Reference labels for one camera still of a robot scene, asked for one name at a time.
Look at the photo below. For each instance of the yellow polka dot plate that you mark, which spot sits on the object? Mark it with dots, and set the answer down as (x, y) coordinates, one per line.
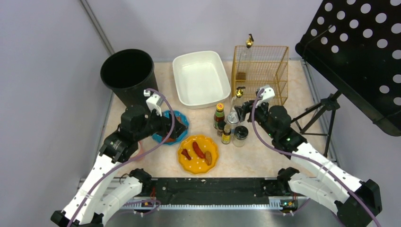
(197, 165)

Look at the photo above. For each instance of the blue polka dot plate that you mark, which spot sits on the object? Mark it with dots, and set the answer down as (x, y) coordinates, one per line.
(181, 132)

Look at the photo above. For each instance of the silver lid glass jar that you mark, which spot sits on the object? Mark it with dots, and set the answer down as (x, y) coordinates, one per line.
(232, 121)

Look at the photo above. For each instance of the black perforated panel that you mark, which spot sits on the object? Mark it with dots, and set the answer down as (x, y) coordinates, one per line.
(356, 46)

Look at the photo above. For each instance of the small red piece on yellow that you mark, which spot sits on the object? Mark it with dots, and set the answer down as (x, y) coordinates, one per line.
(185, 153)

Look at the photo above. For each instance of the white rectangular basin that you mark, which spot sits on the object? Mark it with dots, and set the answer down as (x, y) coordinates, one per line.
(201, 79)

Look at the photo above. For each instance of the black lid glass jar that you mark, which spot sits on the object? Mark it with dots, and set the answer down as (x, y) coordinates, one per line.
(240, 136)

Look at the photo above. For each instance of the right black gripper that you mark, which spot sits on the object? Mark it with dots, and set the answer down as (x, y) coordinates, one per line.
(248, 108)

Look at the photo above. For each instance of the black tripod stand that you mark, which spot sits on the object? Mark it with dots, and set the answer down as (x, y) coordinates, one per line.
(324, 113)

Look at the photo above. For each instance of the small yellow label bottle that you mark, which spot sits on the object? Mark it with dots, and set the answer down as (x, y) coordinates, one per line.
(226, 136)

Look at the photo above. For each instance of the black round bin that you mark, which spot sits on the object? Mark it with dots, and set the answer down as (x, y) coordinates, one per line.
(128, 73)

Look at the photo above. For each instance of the small black cap spice jar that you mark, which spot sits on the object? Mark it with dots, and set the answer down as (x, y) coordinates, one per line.
(220, 128)

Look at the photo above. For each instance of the pink mug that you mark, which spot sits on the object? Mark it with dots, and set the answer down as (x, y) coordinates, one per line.
(139, 153)

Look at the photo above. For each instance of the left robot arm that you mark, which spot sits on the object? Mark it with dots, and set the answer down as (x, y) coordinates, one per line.
(90, 207)

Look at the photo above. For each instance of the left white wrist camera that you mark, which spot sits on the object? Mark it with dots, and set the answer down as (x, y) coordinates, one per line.
(153, 101)

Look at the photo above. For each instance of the red meat piece on blue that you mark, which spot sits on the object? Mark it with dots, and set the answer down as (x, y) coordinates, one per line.
(170, 141)

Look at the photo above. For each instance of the brown piece on yellow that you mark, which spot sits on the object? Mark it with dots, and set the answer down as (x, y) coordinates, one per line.
(208, 158)

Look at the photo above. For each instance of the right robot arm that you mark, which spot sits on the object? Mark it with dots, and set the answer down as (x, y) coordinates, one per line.
(355, 202)

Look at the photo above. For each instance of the glass bottle brown contents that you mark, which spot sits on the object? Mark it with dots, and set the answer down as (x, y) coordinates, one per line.
(245, 60)

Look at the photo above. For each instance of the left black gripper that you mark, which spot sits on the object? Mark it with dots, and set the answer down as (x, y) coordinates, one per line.
(170, 126)

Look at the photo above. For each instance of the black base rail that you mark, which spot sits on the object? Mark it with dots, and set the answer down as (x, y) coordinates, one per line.
(250, 193)

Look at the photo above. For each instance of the glass oil bottle gold spout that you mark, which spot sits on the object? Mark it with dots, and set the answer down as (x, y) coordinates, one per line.
(237, 98)

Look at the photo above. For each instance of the gold wire rack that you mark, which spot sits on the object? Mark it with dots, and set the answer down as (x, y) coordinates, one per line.
(269, 67)

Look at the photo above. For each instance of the red sausage on yellow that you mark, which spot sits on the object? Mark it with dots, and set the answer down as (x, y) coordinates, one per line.
(197, 150)

